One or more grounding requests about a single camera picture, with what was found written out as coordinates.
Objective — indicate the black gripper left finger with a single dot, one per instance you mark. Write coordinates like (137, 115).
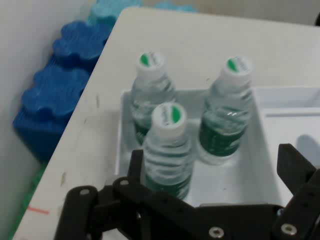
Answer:
(150, 210)

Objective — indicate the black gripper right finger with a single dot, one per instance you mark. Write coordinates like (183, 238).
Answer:
(297, 180)

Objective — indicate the water bottle green label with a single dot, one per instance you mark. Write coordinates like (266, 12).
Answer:
(166, 155)
(225, 120)
(150, 87)

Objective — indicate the white cardboard box blue print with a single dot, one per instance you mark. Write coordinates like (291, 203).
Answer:
(225, 180)

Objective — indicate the green foam mat tile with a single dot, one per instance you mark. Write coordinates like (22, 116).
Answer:
(27, 200)

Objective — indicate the light blue foam mat tile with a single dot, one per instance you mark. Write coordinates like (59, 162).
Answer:
(175, 6)
(110, 12)

